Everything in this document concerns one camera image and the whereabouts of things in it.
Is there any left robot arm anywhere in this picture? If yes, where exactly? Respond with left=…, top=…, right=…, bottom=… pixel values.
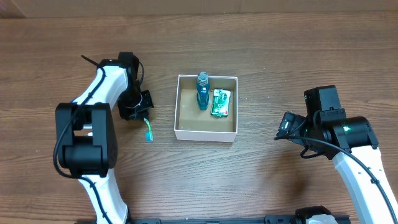
left=53, top=52, right=154, bottom=223

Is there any green white toothbrush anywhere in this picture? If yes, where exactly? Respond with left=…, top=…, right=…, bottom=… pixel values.
left=144, top=118, right=154, bottom=142

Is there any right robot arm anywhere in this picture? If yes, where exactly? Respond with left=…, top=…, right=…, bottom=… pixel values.
left=275, top=85, right=397, bottom=223

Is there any white cardboard box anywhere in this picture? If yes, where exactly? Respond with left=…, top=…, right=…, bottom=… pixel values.
left=174, top=75, right=238, bottom=142

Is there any teal mouthwash bottle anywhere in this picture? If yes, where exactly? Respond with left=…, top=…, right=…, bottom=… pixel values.
left=197, top=72, right=210, bottom=111

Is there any green white soap packet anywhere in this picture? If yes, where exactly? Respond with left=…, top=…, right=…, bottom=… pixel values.
left=211, top=89, right=231, bottom=118

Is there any right black cable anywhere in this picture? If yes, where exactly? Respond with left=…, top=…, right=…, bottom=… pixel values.
left=273, top=110, right=398, bottom=218

